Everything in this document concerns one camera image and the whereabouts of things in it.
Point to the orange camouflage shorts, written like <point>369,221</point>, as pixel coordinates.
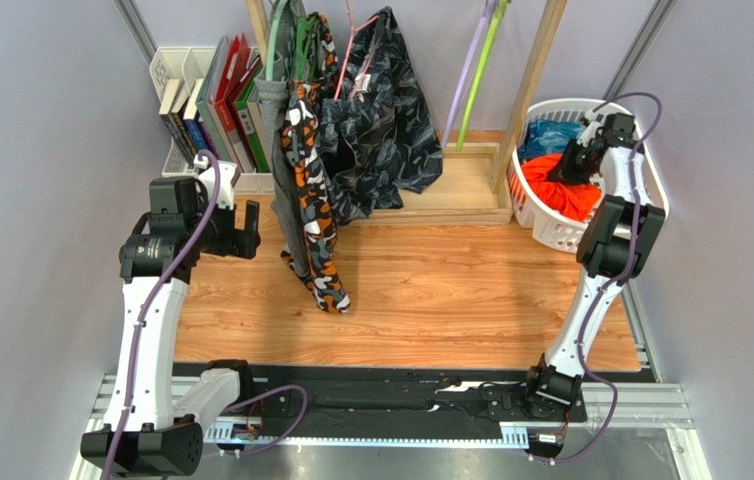
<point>300,135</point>

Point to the wooden clothes rack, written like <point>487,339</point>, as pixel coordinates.
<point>470,189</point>

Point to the dark leaf-pattern shorts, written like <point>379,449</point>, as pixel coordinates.
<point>378,139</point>

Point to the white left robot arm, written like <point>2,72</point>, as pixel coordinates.
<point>145,431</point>

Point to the grey-green folder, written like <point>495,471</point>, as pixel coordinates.
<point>207,99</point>

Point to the pink hanger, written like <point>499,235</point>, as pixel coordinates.
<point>354,28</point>

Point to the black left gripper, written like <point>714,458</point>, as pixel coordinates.
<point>240,243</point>

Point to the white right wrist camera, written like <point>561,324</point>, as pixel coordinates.
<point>596,129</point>

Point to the red folder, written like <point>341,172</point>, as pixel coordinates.
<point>232,63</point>

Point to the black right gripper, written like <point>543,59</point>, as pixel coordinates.
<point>576,162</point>

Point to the white laundry basket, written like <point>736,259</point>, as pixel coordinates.
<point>548,226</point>

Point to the dark green hanger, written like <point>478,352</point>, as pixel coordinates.
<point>304,45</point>

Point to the lime green hanger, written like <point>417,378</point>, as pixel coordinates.
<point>480,80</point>

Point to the pale green hanger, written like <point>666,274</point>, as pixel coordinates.
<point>279,9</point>

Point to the white file organizer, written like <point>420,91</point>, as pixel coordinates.
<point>190,64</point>

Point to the purple hanger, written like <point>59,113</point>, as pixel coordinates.
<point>467,80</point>

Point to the grey shorts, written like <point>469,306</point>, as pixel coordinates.
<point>273,98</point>

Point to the dark navy book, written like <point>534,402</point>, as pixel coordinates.
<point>169,112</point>

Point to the blue patterned garment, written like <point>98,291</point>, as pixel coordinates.
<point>545,137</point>

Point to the blue book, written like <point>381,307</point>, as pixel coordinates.
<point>196,128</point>

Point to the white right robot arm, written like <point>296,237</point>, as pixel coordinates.
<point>613,250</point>

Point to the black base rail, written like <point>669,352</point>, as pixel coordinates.
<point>390,403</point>

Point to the green folder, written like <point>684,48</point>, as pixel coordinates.
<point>248,126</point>

